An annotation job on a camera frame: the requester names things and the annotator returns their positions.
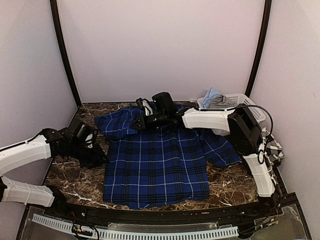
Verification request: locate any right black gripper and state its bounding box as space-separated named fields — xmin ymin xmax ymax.
xmin=130 ymin=110 xmax=168 ymax=131

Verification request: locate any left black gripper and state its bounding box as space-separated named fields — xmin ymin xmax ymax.
xmin=68 ymin=140 xmax=110 ymax=169

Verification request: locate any blue plaid long sleeve shirt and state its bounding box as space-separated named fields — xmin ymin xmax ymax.
xmin=94 ymin=106 xmax=240 ymax=210

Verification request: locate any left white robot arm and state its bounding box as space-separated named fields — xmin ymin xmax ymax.
xmin=0 ymin=127 xmax=107 ymax=218

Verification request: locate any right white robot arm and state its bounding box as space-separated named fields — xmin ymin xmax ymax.
xmin=130 ymin=104 xmax=277 ymax=217

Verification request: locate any light blue shirt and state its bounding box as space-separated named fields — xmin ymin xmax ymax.
xmin=201 ymin=87 xmax=221 ymax=108

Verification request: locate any grey button shirt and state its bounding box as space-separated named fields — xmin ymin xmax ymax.
xmin=208 ymin=94 xmax=238 ymax=109

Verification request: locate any white plastic laundry basket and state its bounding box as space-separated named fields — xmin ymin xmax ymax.
xmin=194 ymin=93 xmax=266 ymax=136

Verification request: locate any black white checkered folded shirt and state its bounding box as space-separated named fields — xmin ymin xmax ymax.
xmin=261 ymin=127 xmax=284 ymax=167

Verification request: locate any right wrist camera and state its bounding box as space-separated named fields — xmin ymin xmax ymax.
xmin=135 ymin=91 xmax=176 ymax=117

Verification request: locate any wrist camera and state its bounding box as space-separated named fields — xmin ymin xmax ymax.
xmin=135 ymin=91 xmax=176 ymax=117
xmin=64 ymin=117 xmax=98 ymax=148

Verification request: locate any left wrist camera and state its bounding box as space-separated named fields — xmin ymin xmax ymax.
xmin=64 ymin=117 xmax=98 ymax=148

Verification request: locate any white slotted cable duct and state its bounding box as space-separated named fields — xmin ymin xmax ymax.
xmin=31 ymin=213 xmax=239 ymax=240

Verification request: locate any left black corner post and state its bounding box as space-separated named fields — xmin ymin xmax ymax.
xmin=49 ymin=0 xmax=82 ymax=108

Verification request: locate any black corner post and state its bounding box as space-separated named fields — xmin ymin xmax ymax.
xmin=49 ymin=0 xmax=82 ymax=108
xmin=244 ymin=0 xmax=272 ymax=97

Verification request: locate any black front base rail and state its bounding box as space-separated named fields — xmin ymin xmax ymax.
xmin=29 ymin=192 xmax=298 ymax=228

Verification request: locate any right black corner post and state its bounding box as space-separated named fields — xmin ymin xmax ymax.
xmin=244 ymin=0 xmax=272 ymax=97

